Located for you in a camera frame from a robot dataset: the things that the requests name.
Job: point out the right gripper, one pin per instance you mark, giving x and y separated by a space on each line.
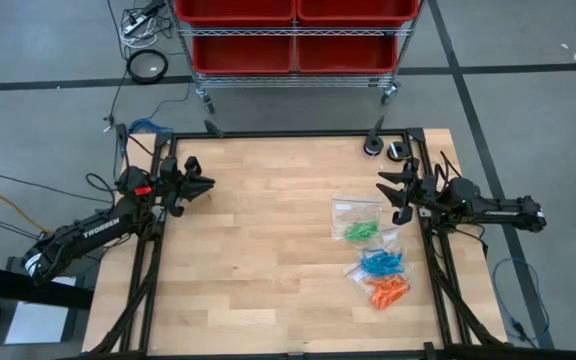
428 195

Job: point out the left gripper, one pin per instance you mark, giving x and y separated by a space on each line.
170 185

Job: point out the clear plastic zip bag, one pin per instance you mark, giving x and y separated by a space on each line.
403 292
390 245
353 207

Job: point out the blue rubber band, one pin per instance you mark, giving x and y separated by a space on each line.
380 268
377 254
393 260
368 260

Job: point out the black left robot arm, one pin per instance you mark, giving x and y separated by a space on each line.
93 230

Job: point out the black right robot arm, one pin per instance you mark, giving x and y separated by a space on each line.
498 212

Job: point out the red plastic storage bin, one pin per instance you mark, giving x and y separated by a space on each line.
358 10
345 55
233 10
243 55

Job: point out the white power strip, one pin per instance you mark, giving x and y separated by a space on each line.
135 24

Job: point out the black beam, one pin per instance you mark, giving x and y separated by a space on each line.
58 297

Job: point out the grey metal stand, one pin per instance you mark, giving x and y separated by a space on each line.
70 325

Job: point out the grey metal mounting bracket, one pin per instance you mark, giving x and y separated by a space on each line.
423 212

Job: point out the black triangular frame brace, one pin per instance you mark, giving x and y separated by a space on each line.
214 128
378 127

